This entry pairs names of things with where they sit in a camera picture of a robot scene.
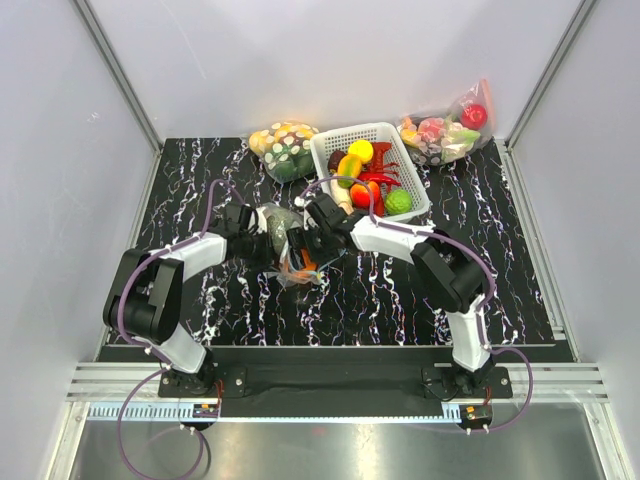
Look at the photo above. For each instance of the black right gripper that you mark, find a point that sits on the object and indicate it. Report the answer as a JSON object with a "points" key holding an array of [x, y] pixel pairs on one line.
{"points": [[300, 238]]}

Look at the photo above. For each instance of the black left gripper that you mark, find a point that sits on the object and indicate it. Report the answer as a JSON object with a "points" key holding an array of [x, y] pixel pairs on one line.
{"points": [[269, 257]]}

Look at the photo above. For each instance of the clear blue-zip food bag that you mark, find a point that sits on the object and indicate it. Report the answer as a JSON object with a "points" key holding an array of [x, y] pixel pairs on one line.
{"points": [[283, 262]]}

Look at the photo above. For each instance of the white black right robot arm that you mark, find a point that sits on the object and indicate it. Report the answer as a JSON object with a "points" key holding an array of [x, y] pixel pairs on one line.
{"points": [[456, 280]]}

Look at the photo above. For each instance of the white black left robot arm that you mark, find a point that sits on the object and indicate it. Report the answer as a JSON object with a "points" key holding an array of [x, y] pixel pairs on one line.
{"points": [[145, 299]]}

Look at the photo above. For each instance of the green netted fake melon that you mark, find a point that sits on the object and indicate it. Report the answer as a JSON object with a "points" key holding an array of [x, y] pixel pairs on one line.
{"points": [[279, 221]]}

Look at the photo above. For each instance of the orange fake tomato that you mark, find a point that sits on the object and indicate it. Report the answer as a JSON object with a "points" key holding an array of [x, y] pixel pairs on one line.
{"points": [[300, 277]]}

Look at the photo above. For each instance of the orange fake persimmon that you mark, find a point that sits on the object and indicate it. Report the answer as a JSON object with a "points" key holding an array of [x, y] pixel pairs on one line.
{"points": [[362, 197]]}

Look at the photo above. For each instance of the red fake chili pepper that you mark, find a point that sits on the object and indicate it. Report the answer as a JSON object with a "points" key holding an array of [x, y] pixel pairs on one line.
{"points": [[379, 178]]}

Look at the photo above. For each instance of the dark brown fake passionfruit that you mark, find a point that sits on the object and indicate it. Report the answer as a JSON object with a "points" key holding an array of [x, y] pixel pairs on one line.
{"points": [[334, 160]]}

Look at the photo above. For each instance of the green fake custard apple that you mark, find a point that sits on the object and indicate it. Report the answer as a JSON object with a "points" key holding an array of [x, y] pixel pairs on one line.
{"points": [[398, 202]]}

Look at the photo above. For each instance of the red fake lobster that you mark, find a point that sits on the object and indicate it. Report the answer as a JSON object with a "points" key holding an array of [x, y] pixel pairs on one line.
{"points": [[378, 164]]}

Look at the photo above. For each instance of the white-dotted clear food bag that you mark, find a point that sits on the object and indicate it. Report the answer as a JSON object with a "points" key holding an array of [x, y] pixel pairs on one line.
{"points": [[284, 149]]}

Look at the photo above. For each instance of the yellow fake pear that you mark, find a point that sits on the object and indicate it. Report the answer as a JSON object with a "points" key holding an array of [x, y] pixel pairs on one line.
{"points": [[363, 149]]}

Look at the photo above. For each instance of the pink-dotted clear food bag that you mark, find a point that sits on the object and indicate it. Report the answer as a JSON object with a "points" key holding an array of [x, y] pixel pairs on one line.
{"points": [[438, 138]]}

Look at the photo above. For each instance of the red fake apple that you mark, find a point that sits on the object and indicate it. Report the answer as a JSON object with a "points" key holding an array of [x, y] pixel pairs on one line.
{"points": [[474, 117]]}

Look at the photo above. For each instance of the white perforated plastic basket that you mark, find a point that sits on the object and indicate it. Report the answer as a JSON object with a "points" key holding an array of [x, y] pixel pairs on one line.
{"points": [[391, 160]]}

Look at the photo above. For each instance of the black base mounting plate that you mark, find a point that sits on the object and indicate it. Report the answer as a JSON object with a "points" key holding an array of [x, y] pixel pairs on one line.
{"points": [[385, 379]]}

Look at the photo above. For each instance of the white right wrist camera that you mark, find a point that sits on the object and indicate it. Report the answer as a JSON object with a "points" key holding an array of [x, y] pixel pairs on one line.
{"points": [[302, 204]]}

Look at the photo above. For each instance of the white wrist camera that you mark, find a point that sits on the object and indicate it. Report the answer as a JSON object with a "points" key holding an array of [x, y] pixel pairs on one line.
{"points": [[302, 204], [258, 220]]}

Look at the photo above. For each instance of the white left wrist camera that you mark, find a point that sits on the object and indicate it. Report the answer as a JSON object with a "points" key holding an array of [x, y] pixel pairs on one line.
{"points": [[258, 220]]}

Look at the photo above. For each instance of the white slotted cable duct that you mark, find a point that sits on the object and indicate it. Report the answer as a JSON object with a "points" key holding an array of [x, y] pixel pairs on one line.
{"points": [[139, 411]]}

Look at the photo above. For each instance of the aluminium frame rail left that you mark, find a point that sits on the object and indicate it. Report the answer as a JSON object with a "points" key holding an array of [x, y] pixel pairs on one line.
{"points": [[75, 412]]}

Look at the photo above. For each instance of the aluminium frame rail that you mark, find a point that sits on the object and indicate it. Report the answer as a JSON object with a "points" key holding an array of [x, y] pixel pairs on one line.
{"points": [[75, 412], [575, 142]]}

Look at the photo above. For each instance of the aluminium frame rail right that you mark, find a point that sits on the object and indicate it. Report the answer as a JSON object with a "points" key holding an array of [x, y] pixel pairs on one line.
{"points": [[575, 142]]}

